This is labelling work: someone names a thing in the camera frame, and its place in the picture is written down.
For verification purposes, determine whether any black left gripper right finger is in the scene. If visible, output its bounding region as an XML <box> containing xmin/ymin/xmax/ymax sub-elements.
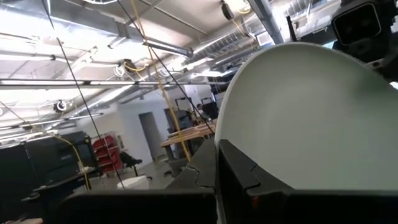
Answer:
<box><xmin>218</xmin><ymin>139</ymin><xmax>398</xmax><ymax>224</ymax></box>

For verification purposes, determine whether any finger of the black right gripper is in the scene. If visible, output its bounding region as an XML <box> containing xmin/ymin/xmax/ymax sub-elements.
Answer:
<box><xmin>285</xmin><ymin>14</ymin><xmax>335</xmax><ymax>46</ymax></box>

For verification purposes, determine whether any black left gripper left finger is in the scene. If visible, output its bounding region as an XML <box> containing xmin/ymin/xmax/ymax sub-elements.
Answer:
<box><xmin>54</xmin><ymin>139</ymin><xmax>218</xmax><ymax>224</ymax></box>

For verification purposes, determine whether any large grey plate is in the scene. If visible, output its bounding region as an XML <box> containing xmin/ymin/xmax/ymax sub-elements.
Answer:
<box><xmin>213</xmin><ymin>42</ymin><xmax>398</xmax><ymax>224</ymax></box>

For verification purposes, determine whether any wooden work table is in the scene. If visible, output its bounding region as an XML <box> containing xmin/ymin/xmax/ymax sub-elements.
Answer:
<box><xmin>160</xmin><ymin>122</ymin><xmax>217</xmax><ymax>175</ymax></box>

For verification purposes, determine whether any grey door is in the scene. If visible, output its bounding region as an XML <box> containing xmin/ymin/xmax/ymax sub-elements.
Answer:
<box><xmin>138</xmin><ymin>111</ymin><xmax>165</xmax><ymax>160</ymax></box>

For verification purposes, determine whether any white waste bin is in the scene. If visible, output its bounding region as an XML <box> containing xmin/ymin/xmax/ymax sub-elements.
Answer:
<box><xmin>116</xmin><ymin>175</ymin><xmax>150</xmax><ymax>190</ymax></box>

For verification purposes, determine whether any black computer monitor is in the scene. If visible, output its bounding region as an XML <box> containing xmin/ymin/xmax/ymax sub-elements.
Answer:
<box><xmin>200</xmin><ymin>96</ymin><xmax>219</xmax><ymax>120</ymax></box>

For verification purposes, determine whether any black chair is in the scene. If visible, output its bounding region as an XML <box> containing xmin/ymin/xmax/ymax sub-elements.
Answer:
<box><xmin>119</xmin><ymin>151</ymin><xmax>144</xmax><ymax>177</ymax></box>

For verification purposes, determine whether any red bin shelf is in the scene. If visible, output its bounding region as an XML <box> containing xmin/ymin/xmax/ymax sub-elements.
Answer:
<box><xmin>91</xmin><ymin>134</ymin><xmax>124</xmax><ymax>174</ymax></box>

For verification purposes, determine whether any black workbench cabinet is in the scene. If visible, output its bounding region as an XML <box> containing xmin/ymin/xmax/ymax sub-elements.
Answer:
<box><xmin>0</xmin><ymin>130</ymin><xmax>100</xmax><ymax>224</ymax></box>

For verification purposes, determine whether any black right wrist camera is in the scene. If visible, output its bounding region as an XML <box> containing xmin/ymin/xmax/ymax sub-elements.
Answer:
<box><xmin>331</xmin><ymin>0</ymin><xmax>385</xmax><ymax>47</ymax></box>

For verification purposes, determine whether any yellow cable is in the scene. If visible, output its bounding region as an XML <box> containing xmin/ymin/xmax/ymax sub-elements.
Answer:
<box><xmin>129</xmin><ymin>0</ymin><xmax>193</xmax><ymax>162</ymax></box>
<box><xmin>55</xmin><ymin>135</ymin><xmax>91</xmax><ymax>190</ymax></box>

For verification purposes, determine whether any thin black cable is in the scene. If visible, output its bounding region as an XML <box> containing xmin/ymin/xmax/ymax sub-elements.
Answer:
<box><xmin>116</xmin><ymin>0</ymin><xmax>216</xmax><ymax>135</ymax></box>

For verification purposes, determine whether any thick black cable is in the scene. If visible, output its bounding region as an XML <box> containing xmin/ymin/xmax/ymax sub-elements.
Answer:
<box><xmin>40</xmin><ymin>0</ymin><xmax>126</xmax><ymax>190</ymax></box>

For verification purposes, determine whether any silver ventilation duct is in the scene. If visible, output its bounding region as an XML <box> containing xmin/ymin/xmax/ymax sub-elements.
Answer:
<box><xmin>0</xmin><ymin>0</ymin><xmax>194</xmax><ymax>58</ymax></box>

